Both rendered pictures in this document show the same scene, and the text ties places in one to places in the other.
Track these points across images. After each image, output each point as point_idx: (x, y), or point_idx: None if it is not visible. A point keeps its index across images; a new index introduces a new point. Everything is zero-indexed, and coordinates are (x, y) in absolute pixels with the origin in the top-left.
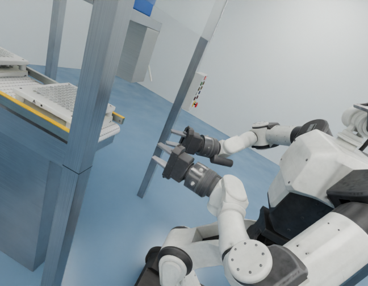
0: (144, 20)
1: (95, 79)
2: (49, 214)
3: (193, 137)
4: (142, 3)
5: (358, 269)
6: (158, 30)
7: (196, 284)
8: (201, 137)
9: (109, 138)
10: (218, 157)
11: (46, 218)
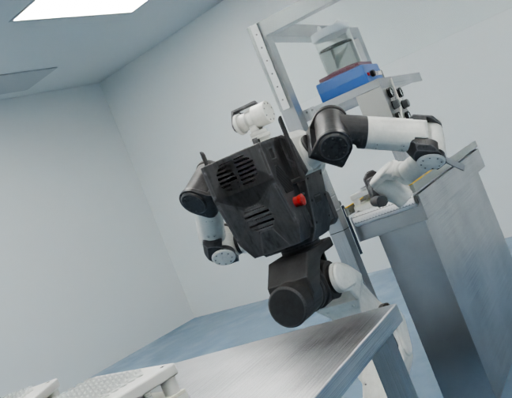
0: (345, 96)
1: None
2: (423, 319)
3: (366, 181)
4: (347, 84)
5: (195, 218)
6: (377, 86)
7: (383, 391)
8: (369, 178)
9: (415, 212)
10: (373, 197)
11: (420, 322)
